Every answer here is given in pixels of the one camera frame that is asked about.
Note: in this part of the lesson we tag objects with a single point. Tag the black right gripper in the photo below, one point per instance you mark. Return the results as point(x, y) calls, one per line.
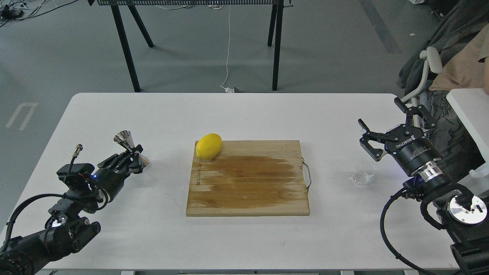
point(412, 151)

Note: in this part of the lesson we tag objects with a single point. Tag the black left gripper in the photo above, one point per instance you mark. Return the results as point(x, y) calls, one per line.
point(113, 171)

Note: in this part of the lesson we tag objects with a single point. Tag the steel double jigger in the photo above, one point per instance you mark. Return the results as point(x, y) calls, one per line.
point(124, 139)

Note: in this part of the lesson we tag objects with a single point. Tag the clear glass measuring cup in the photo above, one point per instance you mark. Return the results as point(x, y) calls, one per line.
point(364, 173)

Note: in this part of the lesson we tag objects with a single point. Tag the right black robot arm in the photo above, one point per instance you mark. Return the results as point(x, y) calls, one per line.
point(445, 204)

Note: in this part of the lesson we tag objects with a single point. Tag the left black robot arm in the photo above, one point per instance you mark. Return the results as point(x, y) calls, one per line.
point(66, 232)

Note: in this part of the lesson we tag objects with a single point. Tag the white side table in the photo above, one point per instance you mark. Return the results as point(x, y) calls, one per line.
point(472, 108)

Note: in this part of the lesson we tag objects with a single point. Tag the white office chair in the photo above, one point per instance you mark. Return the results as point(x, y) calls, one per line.
point(431, 64)

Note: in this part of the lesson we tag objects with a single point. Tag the yellow lemon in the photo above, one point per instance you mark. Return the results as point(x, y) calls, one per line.
point(209, 146)

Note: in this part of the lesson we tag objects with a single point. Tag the person in tan shirt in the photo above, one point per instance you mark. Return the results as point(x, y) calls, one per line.
point(453, 135)

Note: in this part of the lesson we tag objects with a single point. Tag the wooden cutting board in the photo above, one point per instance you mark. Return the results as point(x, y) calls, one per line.
point(249, 179)

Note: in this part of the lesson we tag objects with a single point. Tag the grey jacket on chair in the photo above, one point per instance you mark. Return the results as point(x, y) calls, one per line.
point(465, 20)

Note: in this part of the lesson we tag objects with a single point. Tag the black metal table frame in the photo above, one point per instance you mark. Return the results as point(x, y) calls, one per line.
point(168, 35)

